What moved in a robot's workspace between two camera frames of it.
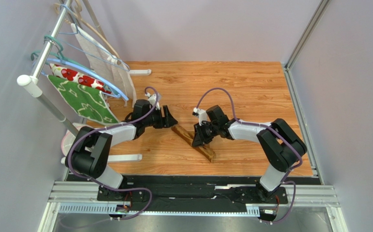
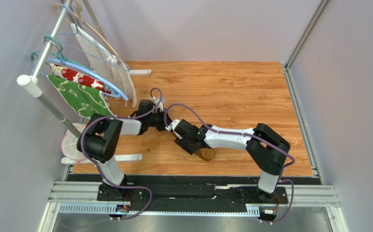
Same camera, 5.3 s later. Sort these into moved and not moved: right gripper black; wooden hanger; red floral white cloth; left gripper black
Moved: right gripper black
Not moved: left gripper black; red floral white cloth; wooden hanger
